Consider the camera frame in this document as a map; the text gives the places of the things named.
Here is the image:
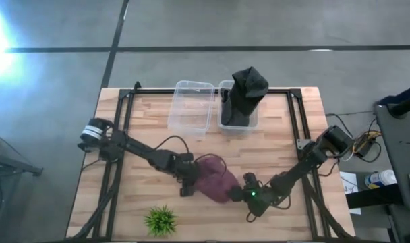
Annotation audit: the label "dark blue black object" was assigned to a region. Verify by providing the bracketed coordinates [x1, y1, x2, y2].
[376, 82, 410, 119]

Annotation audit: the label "maroon knit hat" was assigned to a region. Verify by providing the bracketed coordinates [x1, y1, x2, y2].
[194, 157, 241, 204]

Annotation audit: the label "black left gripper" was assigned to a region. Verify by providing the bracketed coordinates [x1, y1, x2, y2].
[171, 152, 202, 198]

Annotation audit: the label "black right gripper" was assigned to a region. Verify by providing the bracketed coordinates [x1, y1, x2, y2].
[227, 172, 272, 217]

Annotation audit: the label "white paper sheet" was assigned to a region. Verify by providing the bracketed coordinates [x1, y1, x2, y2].
[339, 171, 363, 216]

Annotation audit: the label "white bottle blue label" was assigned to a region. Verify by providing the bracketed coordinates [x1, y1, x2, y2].
[364, 169, 398, 190]

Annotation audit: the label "clear plastic bin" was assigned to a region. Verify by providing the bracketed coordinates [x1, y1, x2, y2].
[167, 80, 216, 138]
[217, 79, 260, 133]

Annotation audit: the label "green artificial plant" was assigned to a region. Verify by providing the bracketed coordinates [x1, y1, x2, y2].
[144, 205, 177, 238]

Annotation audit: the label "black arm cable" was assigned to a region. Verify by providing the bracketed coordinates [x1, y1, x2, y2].
[245, 194, 293, 223]
[154, 134, 191, 155]

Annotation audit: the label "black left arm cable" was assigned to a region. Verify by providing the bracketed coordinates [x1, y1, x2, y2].
[154, 134, 191, 155]

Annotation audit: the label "electronics box with wires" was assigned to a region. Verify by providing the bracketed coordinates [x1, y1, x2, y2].
[352, 130, 383, 163]

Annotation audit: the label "black aluminium table frame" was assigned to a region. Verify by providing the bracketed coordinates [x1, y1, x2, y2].
[90, 88, 347, 242]

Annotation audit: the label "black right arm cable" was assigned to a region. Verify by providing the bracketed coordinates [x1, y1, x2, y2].
[245, 194, 293, 223]

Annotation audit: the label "dark gray baseball cap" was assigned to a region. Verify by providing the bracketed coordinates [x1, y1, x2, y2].
[221, 66, 270, 127]

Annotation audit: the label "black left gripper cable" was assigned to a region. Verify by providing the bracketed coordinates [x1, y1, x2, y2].
[194, 153, 228, 177]

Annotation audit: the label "dark metal cart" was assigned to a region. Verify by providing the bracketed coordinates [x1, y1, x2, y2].
[0, 132, 45, 243]

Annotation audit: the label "gray side table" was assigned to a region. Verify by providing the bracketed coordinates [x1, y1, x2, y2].
[374, 103, 410, 211]

